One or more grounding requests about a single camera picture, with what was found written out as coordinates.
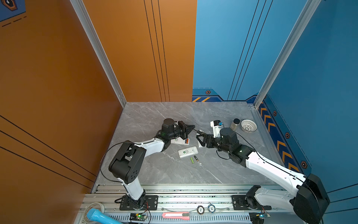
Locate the white mesh basket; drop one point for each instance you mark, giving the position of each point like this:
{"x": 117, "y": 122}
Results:
{"x": 248, "y": 125}

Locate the green circuit board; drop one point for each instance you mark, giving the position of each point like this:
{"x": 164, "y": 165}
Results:
{"x": 138, "y": 217}

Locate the white tape roll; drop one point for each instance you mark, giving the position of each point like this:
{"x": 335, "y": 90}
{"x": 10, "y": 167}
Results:
{"x": 96, "y": 205}

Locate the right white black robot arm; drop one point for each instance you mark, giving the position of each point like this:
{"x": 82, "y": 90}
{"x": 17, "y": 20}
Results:
{"x": 306, "y": 195}

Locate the glass jar black lid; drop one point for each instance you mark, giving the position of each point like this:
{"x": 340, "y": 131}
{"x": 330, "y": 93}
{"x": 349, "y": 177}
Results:
{"x": 235, "y": 124}

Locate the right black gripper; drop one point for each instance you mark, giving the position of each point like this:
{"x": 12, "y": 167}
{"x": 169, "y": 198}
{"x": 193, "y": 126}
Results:
{"x": 209, "y": 138}

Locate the white remote control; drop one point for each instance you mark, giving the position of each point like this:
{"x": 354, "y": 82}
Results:
{"x": 187, "y": 152}
{"x": 180, "y": 141}

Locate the small circuit board right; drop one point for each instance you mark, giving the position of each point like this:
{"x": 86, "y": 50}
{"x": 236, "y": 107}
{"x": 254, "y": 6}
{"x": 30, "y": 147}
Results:
{"x": 263, "y": 216}

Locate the blue cylinder handle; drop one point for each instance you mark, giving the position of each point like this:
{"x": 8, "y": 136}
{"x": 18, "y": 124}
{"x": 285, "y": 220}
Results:
{"x": 96, "y": 215}

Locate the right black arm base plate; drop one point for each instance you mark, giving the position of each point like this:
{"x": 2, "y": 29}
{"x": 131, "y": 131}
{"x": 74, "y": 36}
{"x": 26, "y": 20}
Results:
{"x": 241, "y": 202}

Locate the black round badge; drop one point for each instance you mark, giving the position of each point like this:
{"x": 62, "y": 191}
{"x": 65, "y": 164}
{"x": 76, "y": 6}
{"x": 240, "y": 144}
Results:
{"x": 200, "y": 210}

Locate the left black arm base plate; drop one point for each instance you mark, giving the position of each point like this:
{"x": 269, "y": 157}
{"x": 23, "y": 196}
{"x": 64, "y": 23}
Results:
{"x": 147, "y": 202}

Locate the blue round badge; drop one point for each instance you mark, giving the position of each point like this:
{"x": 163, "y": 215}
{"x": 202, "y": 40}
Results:
{"x": 211, "y": 208}

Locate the pink utility knife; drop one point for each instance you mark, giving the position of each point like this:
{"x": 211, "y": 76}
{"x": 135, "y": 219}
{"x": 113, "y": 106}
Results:
{"x": 176, "y": 215}

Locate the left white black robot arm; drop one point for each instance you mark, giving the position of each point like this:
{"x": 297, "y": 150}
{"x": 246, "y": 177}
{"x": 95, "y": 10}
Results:
{"x": 127, "y": 162}

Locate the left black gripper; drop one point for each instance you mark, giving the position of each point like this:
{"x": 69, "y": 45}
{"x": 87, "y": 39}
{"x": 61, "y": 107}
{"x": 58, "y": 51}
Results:
{"x": 184, "y": 129}

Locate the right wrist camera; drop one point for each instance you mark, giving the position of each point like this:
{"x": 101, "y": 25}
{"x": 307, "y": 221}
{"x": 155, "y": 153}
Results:
{"x": 217, "y": 126}

